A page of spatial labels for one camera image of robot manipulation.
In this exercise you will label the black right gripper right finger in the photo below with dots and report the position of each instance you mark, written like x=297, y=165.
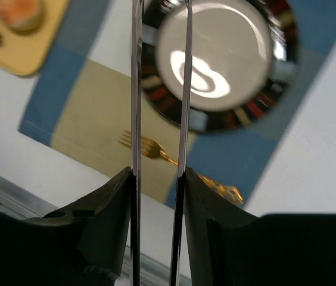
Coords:
x=229, y=246

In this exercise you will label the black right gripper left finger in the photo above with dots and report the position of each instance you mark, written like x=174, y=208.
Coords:
x=82, y=243

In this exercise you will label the small round bread bun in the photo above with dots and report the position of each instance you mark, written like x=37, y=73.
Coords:
x=22, y=15

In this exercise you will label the silver metal tongs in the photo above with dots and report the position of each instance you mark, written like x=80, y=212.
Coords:
x=135, y=204

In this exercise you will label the gold fork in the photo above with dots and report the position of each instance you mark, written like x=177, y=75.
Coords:
x=155, y=151

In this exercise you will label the dark rimmed ceramic plate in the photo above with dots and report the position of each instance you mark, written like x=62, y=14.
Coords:
x=244, y=55

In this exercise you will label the yellow plastic tray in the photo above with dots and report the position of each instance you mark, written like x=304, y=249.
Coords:
x=23, y=54

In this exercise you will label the aluminium table frame rail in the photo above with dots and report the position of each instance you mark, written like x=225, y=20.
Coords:
x=21, y=204

